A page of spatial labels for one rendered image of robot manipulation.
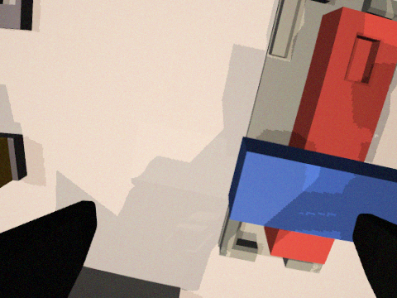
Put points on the orange rectangular block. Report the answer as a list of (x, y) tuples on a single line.
[(5, 168)]

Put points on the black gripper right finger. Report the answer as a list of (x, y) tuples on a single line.
[(376, 242)]

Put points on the red long block with rectangular sockets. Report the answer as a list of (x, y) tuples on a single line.
[(347, 84)]

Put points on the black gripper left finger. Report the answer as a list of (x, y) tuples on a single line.
[(43, 258)]

